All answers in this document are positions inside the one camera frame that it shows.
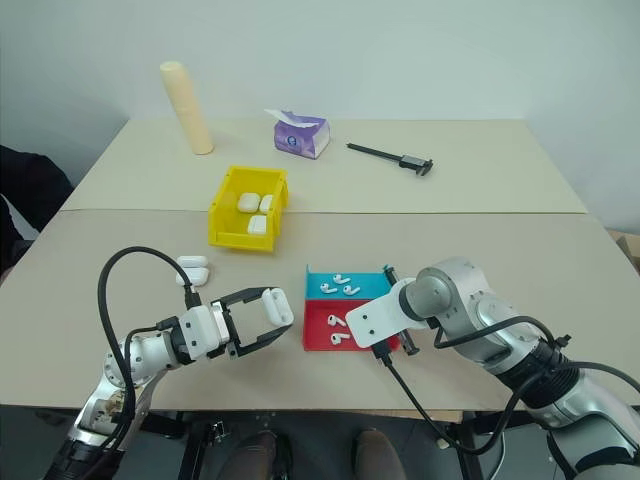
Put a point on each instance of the yellow plastic bin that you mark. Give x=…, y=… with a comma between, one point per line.
x=222, y=235

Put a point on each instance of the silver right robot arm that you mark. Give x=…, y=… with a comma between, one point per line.
x=460, y=290

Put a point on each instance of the brown rounded shape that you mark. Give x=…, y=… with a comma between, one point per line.
x=257, y=457
x=375, y=455

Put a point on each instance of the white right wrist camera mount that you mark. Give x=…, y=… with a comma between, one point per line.
x=380, y=315

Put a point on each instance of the blue plastic tray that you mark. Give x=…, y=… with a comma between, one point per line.
x=370, y=285

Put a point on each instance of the white earbud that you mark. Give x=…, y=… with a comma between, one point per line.
x=351, y=290
x=334, y=320
x=339, y=279
x=339, y=339
x=327, y=288

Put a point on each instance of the cream cylindrical roll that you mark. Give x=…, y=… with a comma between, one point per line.
x=190, y=110

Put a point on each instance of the white earbud case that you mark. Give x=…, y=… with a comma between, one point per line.
x=192, y=276
x=192, y=261
x=266, y=203
x=247, y=202
x=257, y=225
x=277, y=307

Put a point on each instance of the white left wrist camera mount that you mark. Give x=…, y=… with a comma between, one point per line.
x=200, y=330

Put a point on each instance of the red plastic tray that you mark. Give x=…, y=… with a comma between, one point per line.
x=315, y=325

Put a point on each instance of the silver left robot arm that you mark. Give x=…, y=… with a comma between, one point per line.
x=145, y=350

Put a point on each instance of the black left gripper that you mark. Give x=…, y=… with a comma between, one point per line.
x=231, y=332

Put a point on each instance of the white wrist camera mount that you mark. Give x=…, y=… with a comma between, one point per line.
x=200, y=330
x=380, y=315

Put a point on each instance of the black fabric object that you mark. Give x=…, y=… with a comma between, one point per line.
x=30, y=190

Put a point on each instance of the brown cardboard box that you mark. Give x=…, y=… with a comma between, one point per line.
x=630, y=250

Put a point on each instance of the purple tissue pack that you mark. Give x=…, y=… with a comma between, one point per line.
x=300, y=137

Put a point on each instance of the black digital caliper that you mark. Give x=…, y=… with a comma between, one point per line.
x=412, y=161

